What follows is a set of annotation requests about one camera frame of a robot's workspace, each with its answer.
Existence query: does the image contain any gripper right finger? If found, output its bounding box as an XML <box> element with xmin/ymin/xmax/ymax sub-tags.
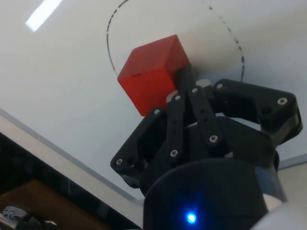
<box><xmin>184</xmin><ymin>67</ymin><xmax>303</xmax><ymax>166</ymax></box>

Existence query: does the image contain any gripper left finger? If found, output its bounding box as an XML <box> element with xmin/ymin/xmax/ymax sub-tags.
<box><xmin>110</xmin><ymin>69</ymin><xmax>187</xmax><ymax>189</ymax></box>

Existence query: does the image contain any red cube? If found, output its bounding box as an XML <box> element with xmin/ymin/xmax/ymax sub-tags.
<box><xmin>117</xmin><ymin>34</ymin><xmax>192</xmax><ymax>117</ymax></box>

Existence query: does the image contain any whiteboard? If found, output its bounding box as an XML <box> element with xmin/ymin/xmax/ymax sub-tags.
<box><xmin>0</xmin><ymin>0</ymin><xmax>307</xmax><ymax>206</ymax></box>

